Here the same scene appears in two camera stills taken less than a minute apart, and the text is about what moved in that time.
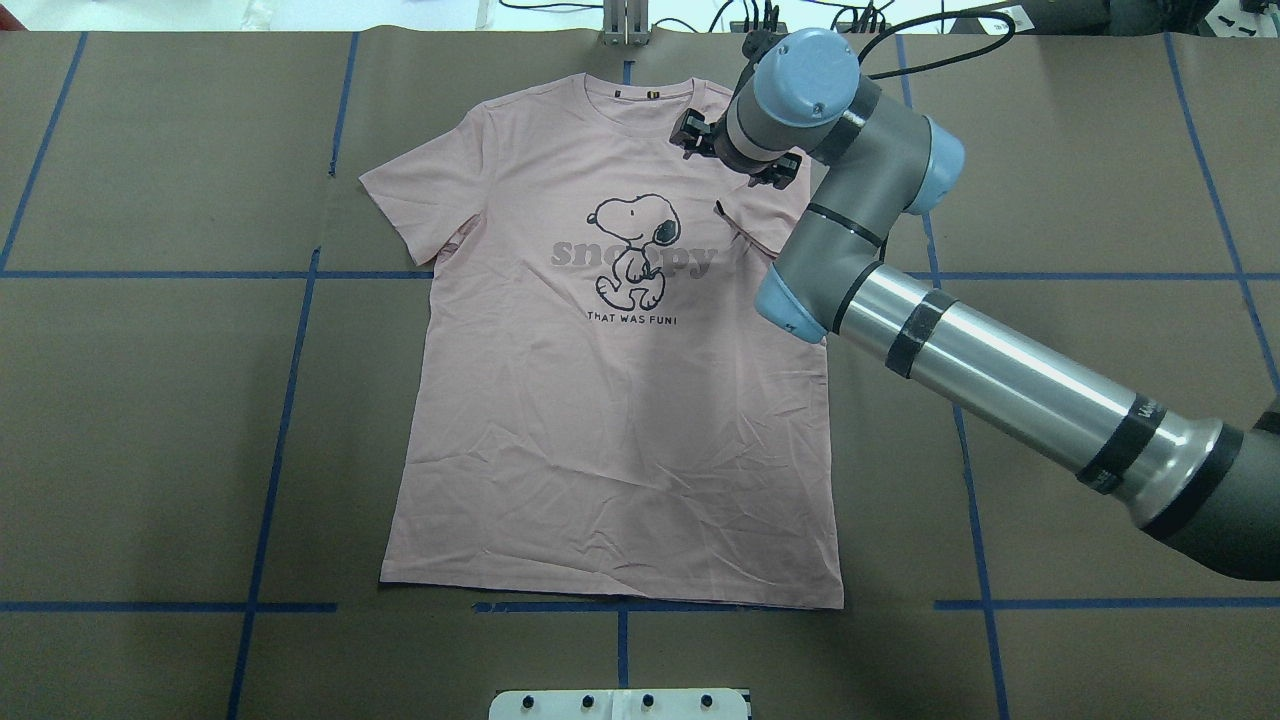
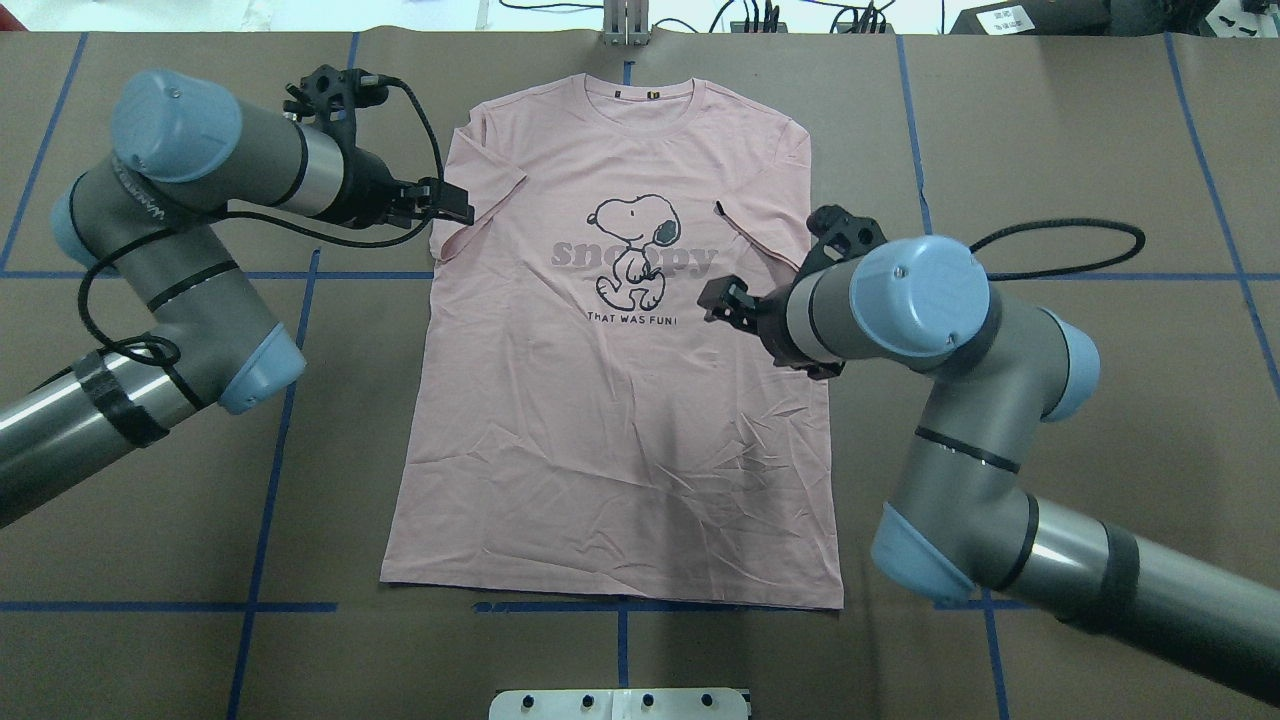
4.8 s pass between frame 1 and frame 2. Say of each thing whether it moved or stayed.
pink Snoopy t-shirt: stayed
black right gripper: moved
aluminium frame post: stayed
